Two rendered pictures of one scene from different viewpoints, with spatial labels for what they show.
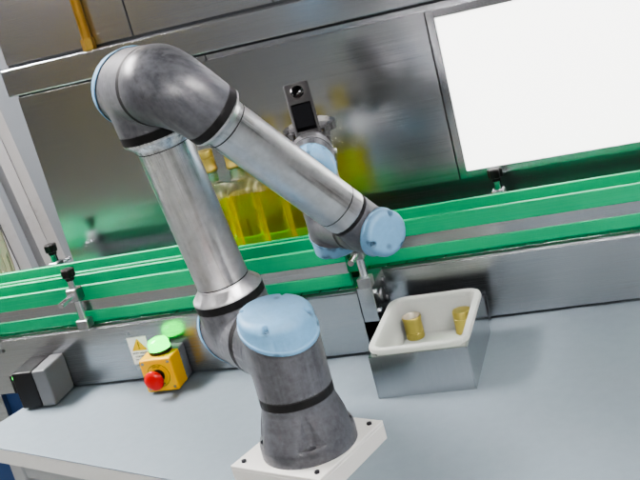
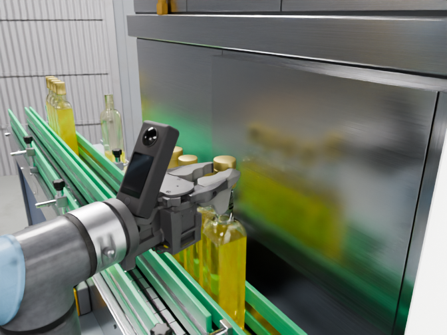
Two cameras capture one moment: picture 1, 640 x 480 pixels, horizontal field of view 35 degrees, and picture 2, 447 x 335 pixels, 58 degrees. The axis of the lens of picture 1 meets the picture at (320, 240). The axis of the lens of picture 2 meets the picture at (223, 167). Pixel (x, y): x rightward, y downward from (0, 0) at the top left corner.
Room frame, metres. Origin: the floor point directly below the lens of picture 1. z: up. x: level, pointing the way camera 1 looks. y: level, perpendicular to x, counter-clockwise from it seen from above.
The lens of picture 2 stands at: (1.47, -0.38, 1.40)
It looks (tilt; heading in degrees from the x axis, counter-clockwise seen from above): 21 degrees down; 37
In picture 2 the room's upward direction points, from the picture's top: straight up
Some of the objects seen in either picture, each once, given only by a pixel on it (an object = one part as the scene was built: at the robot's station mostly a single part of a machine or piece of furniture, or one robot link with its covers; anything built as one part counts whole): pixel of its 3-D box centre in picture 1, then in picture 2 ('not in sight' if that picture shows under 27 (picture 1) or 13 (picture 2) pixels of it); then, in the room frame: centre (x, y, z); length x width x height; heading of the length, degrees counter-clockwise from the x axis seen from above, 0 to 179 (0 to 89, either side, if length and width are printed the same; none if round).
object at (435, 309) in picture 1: (430, 339); not in sight; (1.64, -0.14, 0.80); 0.22 x 0.17 x 0.09; 160
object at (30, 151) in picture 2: not in sight; (23, 155); (2.08, 0.94, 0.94); 0.07 x 0.04 x 0.13; 160
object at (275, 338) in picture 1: (281, 345); not in sight; (1.42, 0.10, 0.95); 0.13 x 0.12 x 0.14; 27
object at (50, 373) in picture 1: (43, 381); not in sight; (1.95, 0.62, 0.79); 0.08 x 0.08 x 0.08; 70
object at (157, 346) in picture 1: (158, 344); not in sight; (1.86, 0.36, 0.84); 0.05 x 0.05 x 0.03
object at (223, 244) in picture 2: not in sight; (223, 274); (1.92, -0.04, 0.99); 0.06 x 0.06 x 0.21; 72
